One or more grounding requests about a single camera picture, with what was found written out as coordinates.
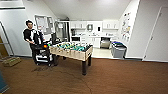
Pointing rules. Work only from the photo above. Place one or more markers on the grey bin blue lid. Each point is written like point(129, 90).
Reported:
point(117, 42)

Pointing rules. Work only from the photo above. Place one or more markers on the white room door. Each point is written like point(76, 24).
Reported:
point(158, 36)

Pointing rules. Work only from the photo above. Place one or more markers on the coffee machine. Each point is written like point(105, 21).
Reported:
point(73, 32)

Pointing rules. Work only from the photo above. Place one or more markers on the cardboard box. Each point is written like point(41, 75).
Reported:
point(12, 61)

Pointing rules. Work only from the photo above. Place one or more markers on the large colourful wall poster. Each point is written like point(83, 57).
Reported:
point(126, 26)

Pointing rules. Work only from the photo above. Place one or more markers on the stainless steel refrigerator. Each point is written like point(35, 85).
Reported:
point(61, 31)

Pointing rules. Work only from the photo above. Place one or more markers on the built-in black microwave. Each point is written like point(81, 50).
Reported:
point(75, 39)

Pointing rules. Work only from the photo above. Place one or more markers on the green foosball table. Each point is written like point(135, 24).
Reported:
point(71, 50)

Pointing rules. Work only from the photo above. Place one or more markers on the grey bin black lid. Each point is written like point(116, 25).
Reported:
point(119, 52)

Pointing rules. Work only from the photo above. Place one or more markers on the white two-door base cabinet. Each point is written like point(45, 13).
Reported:
point(93, 42)

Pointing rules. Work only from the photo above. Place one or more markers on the person in dark clothes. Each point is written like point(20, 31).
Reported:
point(30, 35)

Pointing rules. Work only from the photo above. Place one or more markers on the black computer monitor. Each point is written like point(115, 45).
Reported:
point(54, 39)

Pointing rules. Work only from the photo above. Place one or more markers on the metal frame rack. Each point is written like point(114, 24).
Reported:
point(6, 38)

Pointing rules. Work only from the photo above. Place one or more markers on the grey pinned notice board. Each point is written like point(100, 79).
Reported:
point(43, 23)

